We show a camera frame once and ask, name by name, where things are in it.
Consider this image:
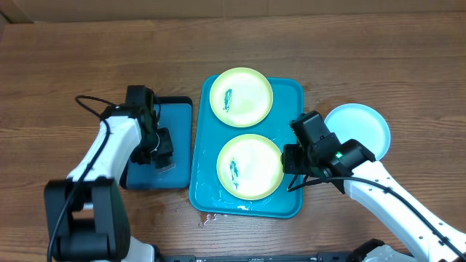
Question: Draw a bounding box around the white plate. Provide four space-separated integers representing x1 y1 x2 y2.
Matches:
325 103 391 160

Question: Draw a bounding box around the yellow plate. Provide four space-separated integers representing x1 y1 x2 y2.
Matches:
209 67 274 128
216 134 284 200

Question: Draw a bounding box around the orange green scrub sponge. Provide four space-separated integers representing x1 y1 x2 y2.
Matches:
156 163 175 173

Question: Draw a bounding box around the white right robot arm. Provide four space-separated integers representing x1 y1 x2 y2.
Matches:
281 140 465 261

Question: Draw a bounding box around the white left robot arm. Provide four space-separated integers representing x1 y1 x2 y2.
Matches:
44 104 173 261

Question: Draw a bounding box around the black water tray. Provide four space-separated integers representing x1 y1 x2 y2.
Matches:
121 96 193 190

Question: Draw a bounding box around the turquoise plastic tray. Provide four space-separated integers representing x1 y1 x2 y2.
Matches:
189 76 304 218

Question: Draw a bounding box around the black bottom rail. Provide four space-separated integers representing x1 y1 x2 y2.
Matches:
157 252 360 262

